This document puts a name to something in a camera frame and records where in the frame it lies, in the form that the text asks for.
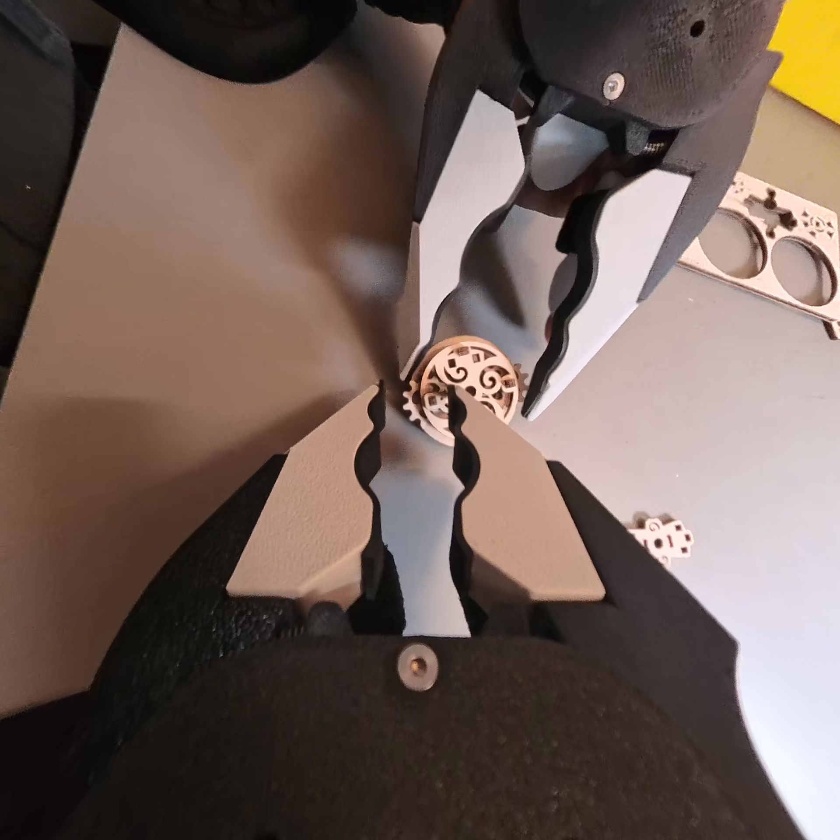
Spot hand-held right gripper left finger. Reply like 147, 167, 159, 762
226, 382, 388, 611

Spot ornate wooden cross piece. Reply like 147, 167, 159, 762
626, 512, 695, 567

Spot yellow plastic bin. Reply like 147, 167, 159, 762
764, 0, 840, 112

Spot wooden sheet with round holes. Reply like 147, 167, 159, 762
676, 172, 840, 326

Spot black chair armrest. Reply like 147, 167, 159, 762
92, 0, 360, 84

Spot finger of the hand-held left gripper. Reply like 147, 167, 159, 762
409, 88, 527, 370
522, 169, 691, 422

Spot round wooden gear assembly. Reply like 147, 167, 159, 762
400, 335, 531, 448

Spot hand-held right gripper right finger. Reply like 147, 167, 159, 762
449, 388, 607, 618

